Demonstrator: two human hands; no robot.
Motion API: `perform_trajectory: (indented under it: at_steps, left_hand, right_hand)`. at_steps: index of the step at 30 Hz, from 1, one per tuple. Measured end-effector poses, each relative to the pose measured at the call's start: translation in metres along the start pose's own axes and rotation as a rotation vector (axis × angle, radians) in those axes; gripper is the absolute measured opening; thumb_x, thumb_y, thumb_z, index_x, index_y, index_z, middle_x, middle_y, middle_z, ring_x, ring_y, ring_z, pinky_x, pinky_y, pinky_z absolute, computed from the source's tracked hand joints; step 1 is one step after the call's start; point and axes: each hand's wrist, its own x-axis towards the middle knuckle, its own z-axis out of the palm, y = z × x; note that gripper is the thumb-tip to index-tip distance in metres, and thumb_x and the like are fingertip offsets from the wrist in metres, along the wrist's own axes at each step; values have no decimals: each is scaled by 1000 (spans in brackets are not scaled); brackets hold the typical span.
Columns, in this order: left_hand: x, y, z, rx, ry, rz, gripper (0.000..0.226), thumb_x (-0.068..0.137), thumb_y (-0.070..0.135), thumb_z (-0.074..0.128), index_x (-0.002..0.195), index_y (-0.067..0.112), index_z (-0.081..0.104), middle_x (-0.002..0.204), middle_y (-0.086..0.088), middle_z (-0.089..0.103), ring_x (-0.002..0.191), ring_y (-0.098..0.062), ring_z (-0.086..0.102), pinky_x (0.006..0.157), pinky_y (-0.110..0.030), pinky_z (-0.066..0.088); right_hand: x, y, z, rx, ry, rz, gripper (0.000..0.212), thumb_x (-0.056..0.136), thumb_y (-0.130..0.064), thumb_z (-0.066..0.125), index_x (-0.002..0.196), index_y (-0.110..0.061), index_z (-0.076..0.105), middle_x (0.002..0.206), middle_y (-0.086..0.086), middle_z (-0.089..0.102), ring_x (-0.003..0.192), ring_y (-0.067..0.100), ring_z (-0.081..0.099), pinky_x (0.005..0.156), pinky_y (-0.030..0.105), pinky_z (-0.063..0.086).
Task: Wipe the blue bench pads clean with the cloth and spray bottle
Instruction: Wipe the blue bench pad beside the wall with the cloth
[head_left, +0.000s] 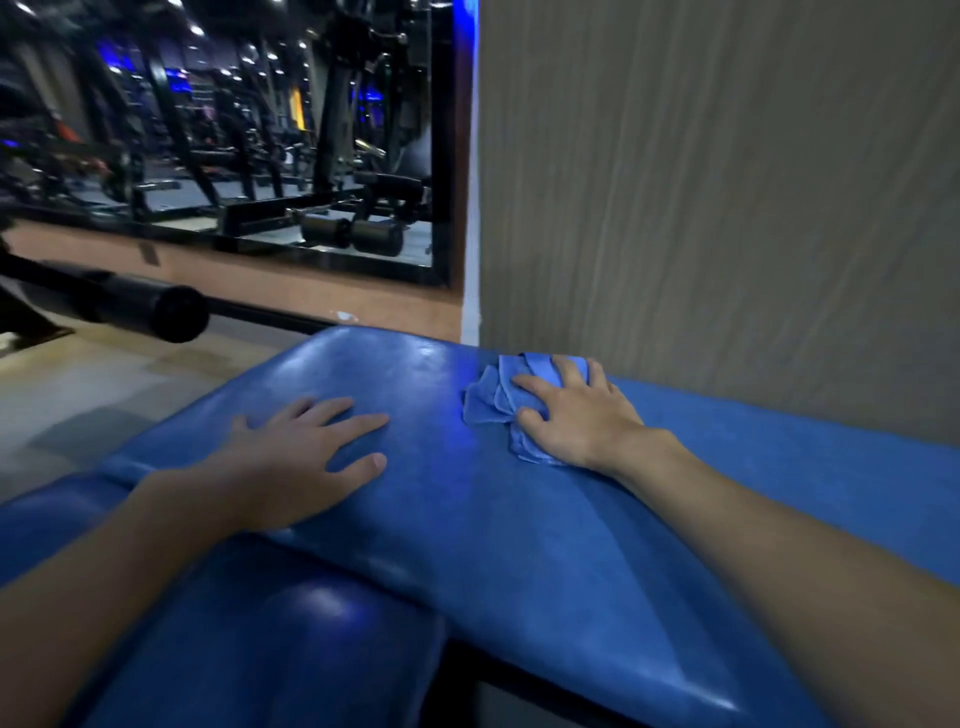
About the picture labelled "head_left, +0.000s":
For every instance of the person's right hand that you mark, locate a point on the person's right hand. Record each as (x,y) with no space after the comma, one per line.
(585,427)

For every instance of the person's right forearm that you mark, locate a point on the person's right forearm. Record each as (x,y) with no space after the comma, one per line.
(810,585)

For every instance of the black roller pad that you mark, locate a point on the black roller pad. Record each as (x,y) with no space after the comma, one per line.
(142,304)

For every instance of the black framed wall mirror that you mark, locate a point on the black framed wall mirror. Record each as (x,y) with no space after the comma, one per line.
(225,135)

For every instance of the person's left forearm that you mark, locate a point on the person's left forearm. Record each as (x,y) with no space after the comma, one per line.
(97,607)

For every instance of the blue bench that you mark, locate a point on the blue bench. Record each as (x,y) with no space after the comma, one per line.
(525,540)

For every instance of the blue microfibre cloth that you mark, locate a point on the blue microfibre cloth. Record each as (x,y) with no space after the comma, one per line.
(495,397)

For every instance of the person's left hand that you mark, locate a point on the person's left hand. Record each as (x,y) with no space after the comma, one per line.
(292,465)

